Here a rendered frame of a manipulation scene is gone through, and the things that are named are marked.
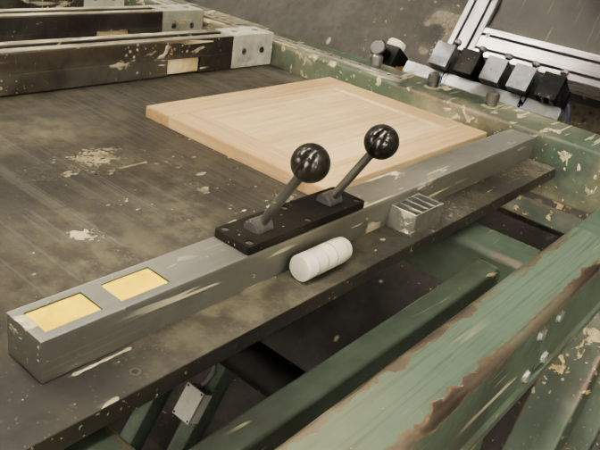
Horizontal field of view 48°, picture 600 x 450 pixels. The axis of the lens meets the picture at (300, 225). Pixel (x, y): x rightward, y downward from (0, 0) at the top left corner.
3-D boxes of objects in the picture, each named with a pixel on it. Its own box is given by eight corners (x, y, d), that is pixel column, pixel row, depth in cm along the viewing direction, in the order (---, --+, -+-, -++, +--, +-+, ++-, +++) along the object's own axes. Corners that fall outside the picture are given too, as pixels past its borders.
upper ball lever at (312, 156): (276, 242, 72) (345, 162, 63) (251, 253, 69) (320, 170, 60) (255, 214, 72) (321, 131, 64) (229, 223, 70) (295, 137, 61)
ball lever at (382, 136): (343, 214, 80) (412, 140, 72) (323, 222, 78) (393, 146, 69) (324, 190, 81) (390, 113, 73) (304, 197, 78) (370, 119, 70)
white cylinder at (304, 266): (307, 287, 70) (352, 264, 76) (312, 262, 69) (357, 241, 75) (286, 275, 72) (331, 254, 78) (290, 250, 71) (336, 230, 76)
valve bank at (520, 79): (605, 107, 148) (595, 56, 127) (575, 165, 147) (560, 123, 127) (412, 49, 174) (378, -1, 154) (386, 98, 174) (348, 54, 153)
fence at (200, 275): (529, 158, 121) (536, 137, 119) (41, 385, 52) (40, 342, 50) (504, 148, 124) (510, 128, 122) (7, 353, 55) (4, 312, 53)
